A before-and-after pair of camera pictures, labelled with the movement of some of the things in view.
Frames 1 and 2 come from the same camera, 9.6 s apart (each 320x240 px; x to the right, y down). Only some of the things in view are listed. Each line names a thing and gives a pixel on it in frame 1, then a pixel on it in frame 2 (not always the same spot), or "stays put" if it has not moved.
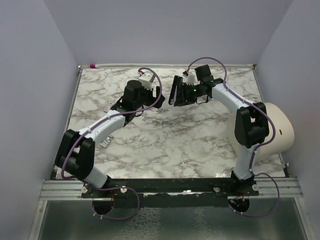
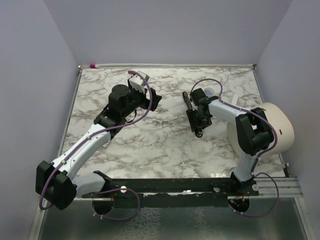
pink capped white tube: x=93 y=66 stays put
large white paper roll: x=284 y=135 stays put
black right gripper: x=189 y=100 -> x=205 y=123
